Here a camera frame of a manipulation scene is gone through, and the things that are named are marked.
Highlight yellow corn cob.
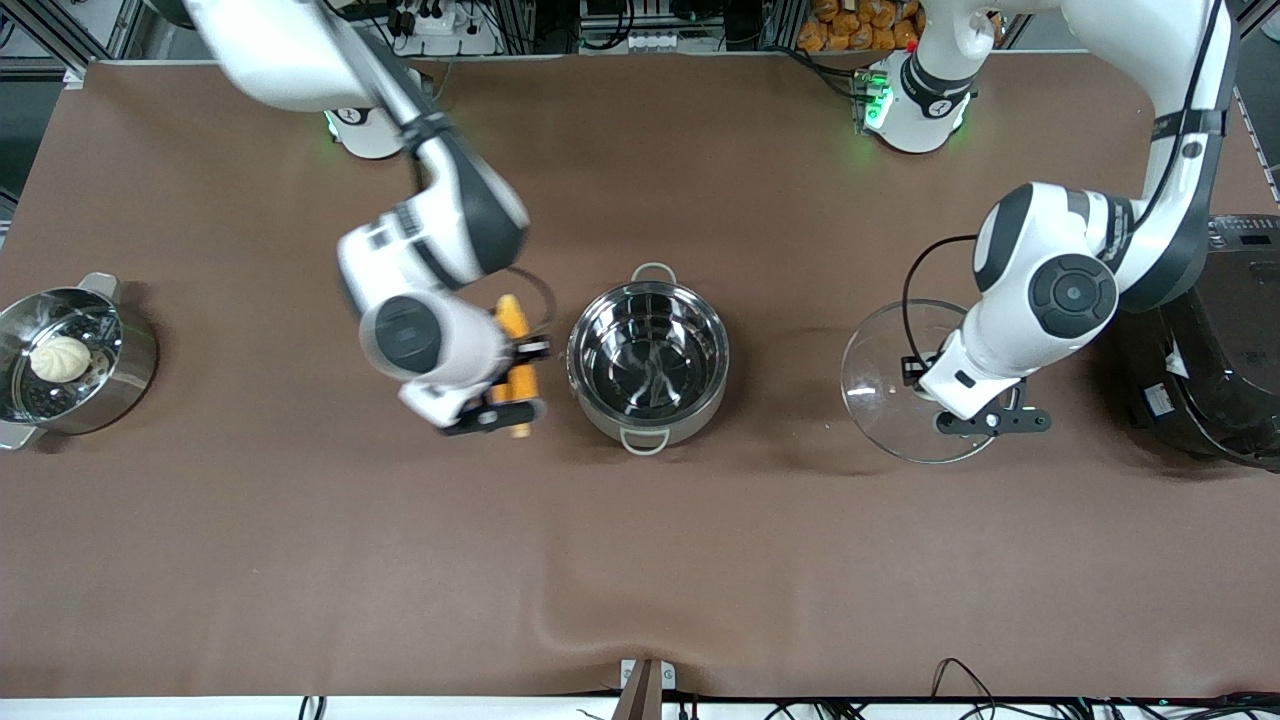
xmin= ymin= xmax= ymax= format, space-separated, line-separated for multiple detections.
xmin=495 ymin=293 xmax=541 ymax=439

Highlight glass pot lid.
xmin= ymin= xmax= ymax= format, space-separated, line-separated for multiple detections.
xmin=841 ymin=298 xmax=1006 ymax=464

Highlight stainless steel pot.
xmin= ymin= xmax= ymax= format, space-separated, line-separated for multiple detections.
xmin=566 ymin=262 xmax=731 ymax=456

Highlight steel steamer pot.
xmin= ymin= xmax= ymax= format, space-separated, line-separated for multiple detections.
xmin=0 ymin=272 xmax=159 ymax=451

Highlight brown tablecloth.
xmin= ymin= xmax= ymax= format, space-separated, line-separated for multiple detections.
xmin=0 ymin=50 xmax=1280 ymax=699

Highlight black rice cooker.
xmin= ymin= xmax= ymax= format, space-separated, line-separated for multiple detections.
xmin=1120 ymin=213 xmax=1280 ymax=471

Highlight orange packaged snacks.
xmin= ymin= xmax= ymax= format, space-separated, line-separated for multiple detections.
xmin=797 ymin=0 xmax=1001 ymax=53

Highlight white power strip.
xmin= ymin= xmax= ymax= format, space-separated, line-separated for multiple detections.
xmin=398 ymin=3 xmax=459 ymax=37

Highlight white steamed bun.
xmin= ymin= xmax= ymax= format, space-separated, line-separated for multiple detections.
xmin=30 ymin=335 xmax=93 ymax=383

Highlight metal table clamp bracket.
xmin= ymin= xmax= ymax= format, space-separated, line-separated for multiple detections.
xmin=618 ymin=657 xmax=678 ymax=720

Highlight black floor cable bundle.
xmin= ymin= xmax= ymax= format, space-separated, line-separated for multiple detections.
xmin=760 ymin=657 xmax=1280 ymax=720

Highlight aluminium edge rail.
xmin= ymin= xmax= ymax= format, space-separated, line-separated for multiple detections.
xmin=1228 ymin=85 xmax=1280 ymax=206

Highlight aluminium frame profile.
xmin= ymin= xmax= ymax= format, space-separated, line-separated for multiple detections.
xmin=1235 ymin=0 xmax=1280 ymax=41

